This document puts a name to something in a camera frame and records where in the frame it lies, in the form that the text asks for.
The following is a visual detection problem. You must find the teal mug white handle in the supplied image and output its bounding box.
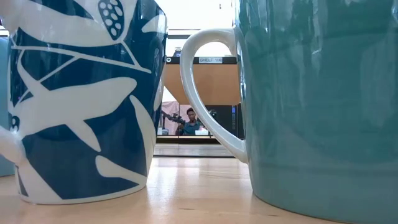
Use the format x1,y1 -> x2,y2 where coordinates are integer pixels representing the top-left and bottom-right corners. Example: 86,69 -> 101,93
179,0 -> 398,224

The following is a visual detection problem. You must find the black aluminium table frame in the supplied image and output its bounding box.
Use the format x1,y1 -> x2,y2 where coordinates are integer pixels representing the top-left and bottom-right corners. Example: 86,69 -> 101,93
157,136 -> 220,144

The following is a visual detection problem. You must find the black cabinet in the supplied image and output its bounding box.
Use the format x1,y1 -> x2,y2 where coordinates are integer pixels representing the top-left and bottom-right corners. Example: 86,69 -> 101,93
203,105 -> 245,140

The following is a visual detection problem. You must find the blue white leaf pattern mug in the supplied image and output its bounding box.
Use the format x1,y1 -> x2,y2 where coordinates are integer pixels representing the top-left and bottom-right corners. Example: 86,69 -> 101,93
0,0 -> 169,206

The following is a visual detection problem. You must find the wooden shelf black metal frame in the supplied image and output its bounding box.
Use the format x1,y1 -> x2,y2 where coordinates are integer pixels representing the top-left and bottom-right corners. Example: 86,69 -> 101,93
154,33 -> 244,158

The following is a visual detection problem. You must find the pink cloth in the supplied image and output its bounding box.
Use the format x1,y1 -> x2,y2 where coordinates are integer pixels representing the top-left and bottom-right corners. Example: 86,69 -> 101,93
161,101 -> 187,135

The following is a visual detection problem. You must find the person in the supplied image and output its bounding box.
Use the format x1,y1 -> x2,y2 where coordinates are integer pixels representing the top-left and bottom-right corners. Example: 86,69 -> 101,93
177,107 -> 203,136

